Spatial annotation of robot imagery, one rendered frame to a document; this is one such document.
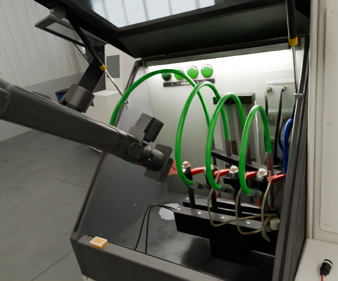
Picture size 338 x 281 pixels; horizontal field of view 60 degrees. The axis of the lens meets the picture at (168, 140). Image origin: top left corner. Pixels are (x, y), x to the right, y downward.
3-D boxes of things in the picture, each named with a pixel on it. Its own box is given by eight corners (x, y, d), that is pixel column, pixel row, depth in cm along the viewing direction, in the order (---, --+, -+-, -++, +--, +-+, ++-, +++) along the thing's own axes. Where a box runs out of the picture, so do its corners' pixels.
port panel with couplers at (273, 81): (264, 159, 105) (258, 73, 94) (267, 155, 107) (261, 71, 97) (304, 163, 98) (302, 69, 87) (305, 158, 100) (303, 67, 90)
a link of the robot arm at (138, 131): (101, 140, 72) (126, 154, 68) (123, 99, 73) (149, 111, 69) (127, 152, 82) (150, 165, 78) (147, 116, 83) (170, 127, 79)
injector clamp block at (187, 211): (180, 247, 102) (172, 211, 97) (193, 230, 110) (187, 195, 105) (282, 276, 83) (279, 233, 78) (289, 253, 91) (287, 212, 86)
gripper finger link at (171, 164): (189, 168, 88) (170, 156, 81) (180, 190, 86) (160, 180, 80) (174, 163, 93) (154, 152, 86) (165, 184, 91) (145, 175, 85)
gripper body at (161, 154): (175, 149, 83) (158, 139, 78) (162, 183, 81) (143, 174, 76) (160, 145, 88) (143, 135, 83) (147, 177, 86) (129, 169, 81)
